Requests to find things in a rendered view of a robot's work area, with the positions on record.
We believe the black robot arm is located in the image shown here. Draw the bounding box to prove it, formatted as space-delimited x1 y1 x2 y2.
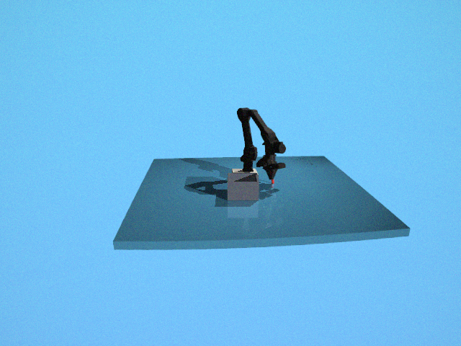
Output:
237 107 286 172

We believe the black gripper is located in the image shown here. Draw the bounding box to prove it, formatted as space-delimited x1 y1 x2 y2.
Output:
256 153 285 180

